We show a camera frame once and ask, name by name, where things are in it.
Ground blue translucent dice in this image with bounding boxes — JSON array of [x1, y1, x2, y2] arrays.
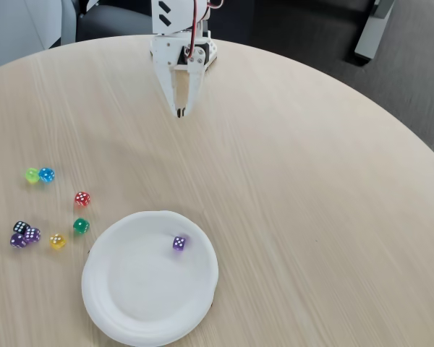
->
[[38, 167, 56, 184]]

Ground lime green translucent dice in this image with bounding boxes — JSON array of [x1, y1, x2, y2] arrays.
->
[[24, 167, 41, 185]]

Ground dark green translucent dice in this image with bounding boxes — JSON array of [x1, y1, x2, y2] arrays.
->
[[72, 218, 90, 235]]

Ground yellow translucent dice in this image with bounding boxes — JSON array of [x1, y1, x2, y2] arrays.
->
[[48, 233, 67, 251]]

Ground white paper plate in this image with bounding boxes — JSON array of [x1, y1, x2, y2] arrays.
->
[[80, 210, 219, 347]]

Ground dark grey chair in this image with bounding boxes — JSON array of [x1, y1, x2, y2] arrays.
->
[[75, 2, 153, 43]]

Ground grey desk leg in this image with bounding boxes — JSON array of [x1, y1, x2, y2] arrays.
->
[[354, 0, 397, 63]]

